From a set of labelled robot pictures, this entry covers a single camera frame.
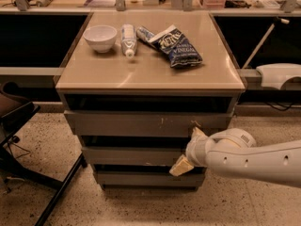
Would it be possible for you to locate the clear plastic water bottle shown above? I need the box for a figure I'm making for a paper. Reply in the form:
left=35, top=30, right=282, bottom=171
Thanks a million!
left=121, top=24, right=137, bottom=59

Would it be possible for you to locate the black floor cable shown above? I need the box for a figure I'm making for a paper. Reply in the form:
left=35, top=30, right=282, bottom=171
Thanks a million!
left=6, top=140, right=32, bottom=160

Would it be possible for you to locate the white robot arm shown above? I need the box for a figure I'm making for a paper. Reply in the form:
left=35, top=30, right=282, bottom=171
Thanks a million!
left=169, top=127, right=301, bottom=187

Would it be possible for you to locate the grey bottom drawer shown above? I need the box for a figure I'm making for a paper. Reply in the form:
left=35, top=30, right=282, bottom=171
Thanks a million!
left=94, top=171, right=204, bottom=187

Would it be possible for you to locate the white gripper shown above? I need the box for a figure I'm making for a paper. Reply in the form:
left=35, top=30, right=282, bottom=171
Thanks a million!
left=169, top=127, right=215, bottom=176

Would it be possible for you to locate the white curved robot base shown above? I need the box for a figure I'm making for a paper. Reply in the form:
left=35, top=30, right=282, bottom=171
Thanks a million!
left=256, top=63, right=301, bottom=89

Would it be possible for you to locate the grey drawer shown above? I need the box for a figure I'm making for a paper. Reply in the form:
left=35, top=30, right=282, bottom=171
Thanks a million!
left=64, top=110, right=233, bottom=137
left=82, top=147, right=182, bottom=167
left=94, top=171, right=204, bottom=187

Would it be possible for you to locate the grey drawer cabinet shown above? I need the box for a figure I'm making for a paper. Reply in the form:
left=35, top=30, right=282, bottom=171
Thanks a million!
left=56, top=10, right=245, bottom=174

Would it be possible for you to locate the white bowl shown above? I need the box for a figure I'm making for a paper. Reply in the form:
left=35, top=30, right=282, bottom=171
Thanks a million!
left=83, top=25, right=118, bottom=53

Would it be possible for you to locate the blue vinegar chip bag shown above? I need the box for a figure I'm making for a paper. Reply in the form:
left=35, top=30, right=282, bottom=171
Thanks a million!
left=136, top=25, right=202, bottom=69

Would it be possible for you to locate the white leaning stick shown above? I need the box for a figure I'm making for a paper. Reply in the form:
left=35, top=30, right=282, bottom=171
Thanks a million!
left=242, top=17, right=290, bottom=69

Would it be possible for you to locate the black office chair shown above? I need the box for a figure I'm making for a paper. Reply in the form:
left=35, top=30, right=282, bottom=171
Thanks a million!
left=0, top=81, right=87, bottom=226

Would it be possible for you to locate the grey top drawer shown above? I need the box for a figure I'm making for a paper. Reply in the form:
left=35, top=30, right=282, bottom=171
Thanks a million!
left=64, top=110, right=233, bottom=137

